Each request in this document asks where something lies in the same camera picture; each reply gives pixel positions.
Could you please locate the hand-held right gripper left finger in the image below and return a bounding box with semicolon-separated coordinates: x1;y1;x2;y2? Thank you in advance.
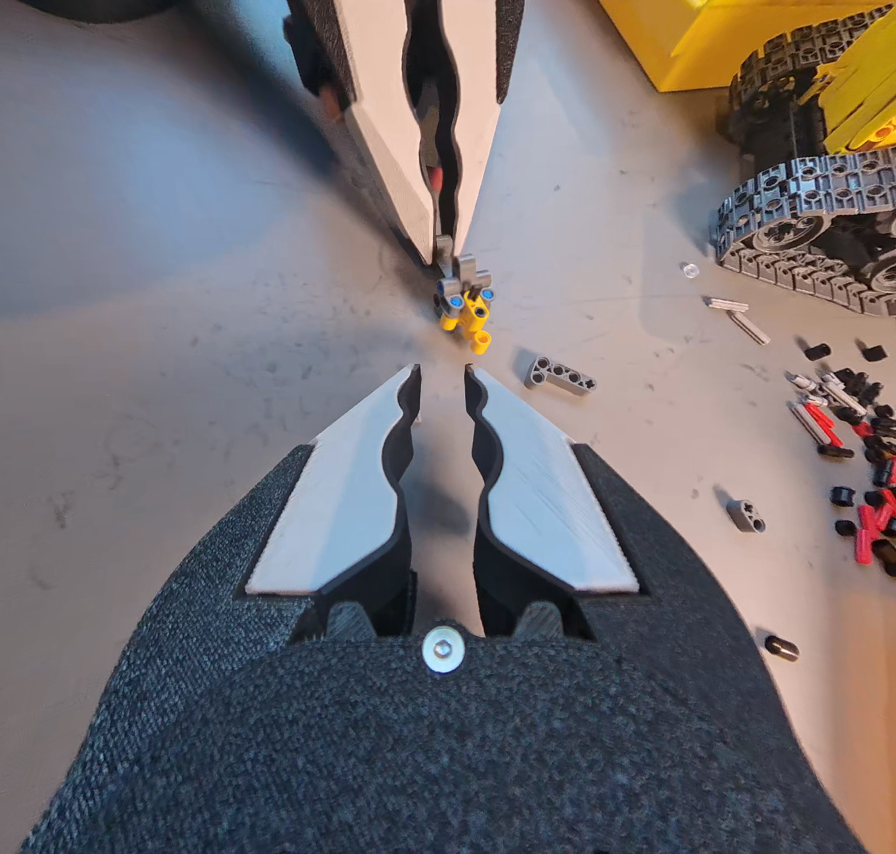
245;364;423;596

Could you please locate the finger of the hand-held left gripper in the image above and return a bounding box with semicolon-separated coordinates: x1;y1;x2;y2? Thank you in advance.
324;0;441;266
435;0;504;259

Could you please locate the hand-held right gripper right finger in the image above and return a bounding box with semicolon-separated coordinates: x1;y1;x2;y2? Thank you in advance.
463;364;641;596

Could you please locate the grey angled brick beam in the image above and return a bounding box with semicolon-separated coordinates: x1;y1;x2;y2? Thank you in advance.
525;357;597;397

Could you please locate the grey brick beam assembly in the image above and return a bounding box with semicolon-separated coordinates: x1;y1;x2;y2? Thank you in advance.
433;234;494;317

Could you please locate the yellow ring connector brick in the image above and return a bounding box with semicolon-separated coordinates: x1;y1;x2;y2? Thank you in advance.
440;293;493;356

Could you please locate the grey desk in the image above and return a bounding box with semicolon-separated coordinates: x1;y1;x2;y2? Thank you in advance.
0;0;896;854

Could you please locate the person's left hand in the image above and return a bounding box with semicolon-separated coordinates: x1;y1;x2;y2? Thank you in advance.
283;17;345;122

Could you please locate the yellow storage bin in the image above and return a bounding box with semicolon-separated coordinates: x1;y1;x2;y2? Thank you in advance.
570;0;896;93

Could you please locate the pile of small black pins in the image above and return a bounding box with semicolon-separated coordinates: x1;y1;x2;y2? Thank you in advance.
784;339;896;578

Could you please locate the yellow tracked toy bulldozer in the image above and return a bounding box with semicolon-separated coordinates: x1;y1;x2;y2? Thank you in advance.
710;3;896;317

